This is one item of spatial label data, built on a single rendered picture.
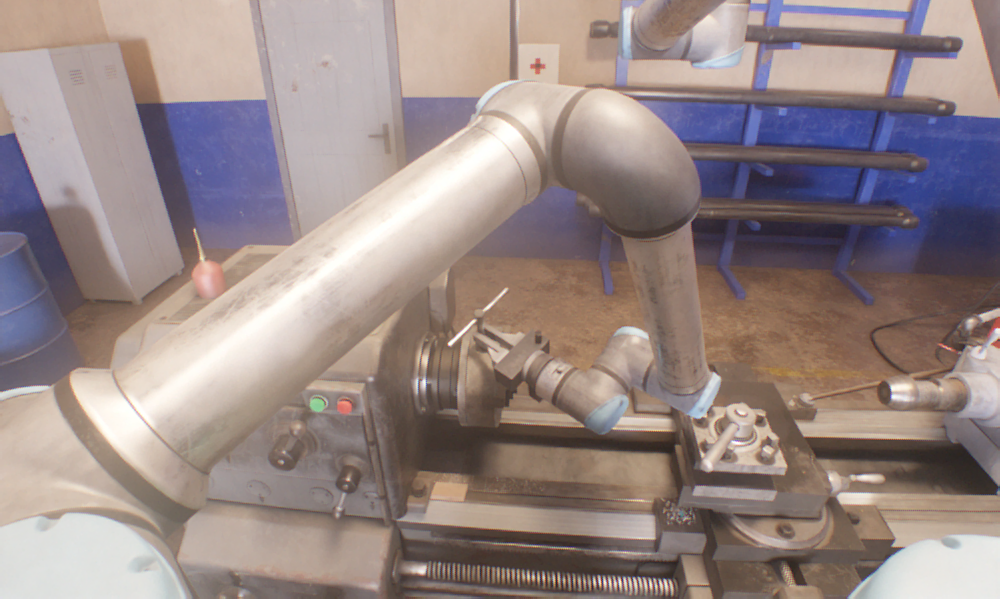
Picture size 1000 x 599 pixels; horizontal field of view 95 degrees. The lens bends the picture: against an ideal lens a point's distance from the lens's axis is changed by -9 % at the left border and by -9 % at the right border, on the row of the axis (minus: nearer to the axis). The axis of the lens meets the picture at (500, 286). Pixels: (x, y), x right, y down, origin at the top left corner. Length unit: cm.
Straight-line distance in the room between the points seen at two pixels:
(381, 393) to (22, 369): 300
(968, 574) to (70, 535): 46
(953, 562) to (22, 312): 373
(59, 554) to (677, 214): 55
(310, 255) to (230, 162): 451
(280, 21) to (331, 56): 45
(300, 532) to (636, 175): 114
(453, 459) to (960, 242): 482
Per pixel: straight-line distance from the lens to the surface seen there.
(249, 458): 129
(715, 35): 105
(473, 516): 132
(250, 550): 143
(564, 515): 131
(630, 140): 54
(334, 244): 46
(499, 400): 117
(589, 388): 100
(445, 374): 122
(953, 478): 202
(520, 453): 159
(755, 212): 403
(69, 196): 452
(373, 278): 46
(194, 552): 150
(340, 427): 111
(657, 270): 65
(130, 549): 34
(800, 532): 130
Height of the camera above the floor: 189
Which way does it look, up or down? 29 degrees down
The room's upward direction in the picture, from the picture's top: straight up
